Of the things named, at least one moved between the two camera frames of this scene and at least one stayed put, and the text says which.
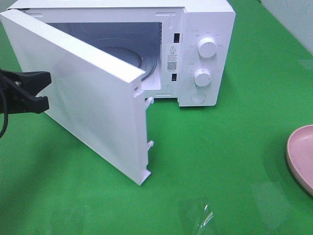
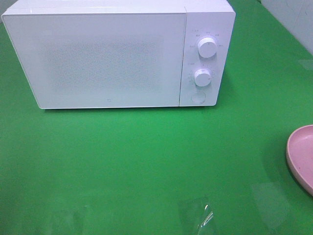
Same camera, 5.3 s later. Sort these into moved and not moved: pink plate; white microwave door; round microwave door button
Moved: white microwave door
Not moved: round microwave door button; pink plate
